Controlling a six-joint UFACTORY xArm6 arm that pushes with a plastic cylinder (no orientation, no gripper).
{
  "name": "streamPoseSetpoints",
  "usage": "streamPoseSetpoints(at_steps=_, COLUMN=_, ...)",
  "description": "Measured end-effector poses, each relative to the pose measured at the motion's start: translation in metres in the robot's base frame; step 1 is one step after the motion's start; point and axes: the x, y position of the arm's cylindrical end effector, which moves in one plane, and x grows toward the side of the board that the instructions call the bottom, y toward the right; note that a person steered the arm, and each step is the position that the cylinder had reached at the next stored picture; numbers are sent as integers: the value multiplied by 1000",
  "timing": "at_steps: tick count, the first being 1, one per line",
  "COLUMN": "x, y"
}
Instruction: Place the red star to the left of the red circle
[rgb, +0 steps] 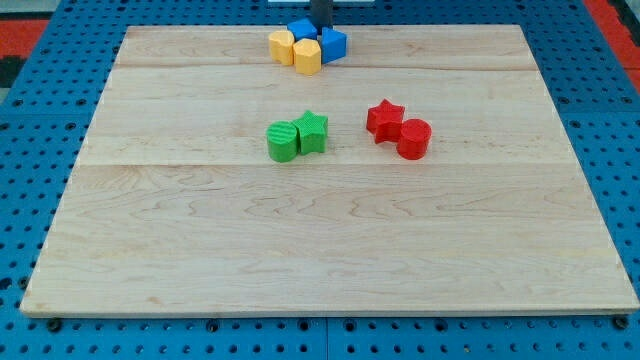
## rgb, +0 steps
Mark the green star block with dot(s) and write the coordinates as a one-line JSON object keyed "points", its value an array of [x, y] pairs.
{"points": [[313, 132]]}

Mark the red star block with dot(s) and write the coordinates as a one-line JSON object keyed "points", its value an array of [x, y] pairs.
{"points": [[384, 121]]}

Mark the green cylinder block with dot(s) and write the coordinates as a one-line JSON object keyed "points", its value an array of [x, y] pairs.
{"points": [[282, 141]]}

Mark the red cylinder block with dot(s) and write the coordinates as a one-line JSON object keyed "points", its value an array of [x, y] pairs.
{"points": [[414, 138]]}

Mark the yellow hexagon block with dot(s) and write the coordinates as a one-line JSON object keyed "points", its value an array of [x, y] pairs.
{"points": [[307, 56]]}

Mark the blue triangle block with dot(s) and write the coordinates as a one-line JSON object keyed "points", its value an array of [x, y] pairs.
{"points": [[333, 45]]}

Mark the yellow heart block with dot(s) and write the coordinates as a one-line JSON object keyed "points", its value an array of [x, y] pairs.
{"points": [[281, 46]]}

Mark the wooden board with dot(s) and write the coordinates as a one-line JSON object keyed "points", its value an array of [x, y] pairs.
{"points": [[174, 208]]}

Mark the blue cube block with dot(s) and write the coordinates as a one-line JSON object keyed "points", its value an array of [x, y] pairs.
{"points": [[302, 29]]}

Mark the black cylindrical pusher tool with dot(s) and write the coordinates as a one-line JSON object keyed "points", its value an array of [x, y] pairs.
{"points": [[321, 13]]}

